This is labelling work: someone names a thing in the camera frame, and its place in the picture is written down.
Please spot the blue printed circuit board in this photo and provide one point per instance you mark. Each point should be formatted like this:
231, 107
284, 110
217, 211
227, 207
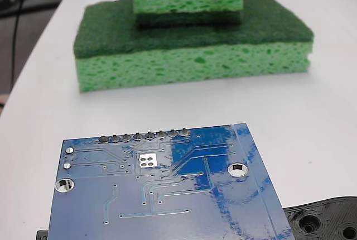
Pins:
173, 206

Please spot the small green scouring sponge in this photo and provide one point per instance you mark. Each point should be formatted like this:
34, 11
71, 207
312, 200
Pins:
167, 5

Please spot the large green scouring sponge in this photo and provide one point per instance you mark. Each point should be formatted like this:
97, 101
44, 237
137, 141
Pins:
192, 55

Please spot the black plastic mount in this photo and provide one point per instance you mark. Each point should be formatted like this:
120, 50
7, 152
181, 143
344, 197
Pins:
323, 217

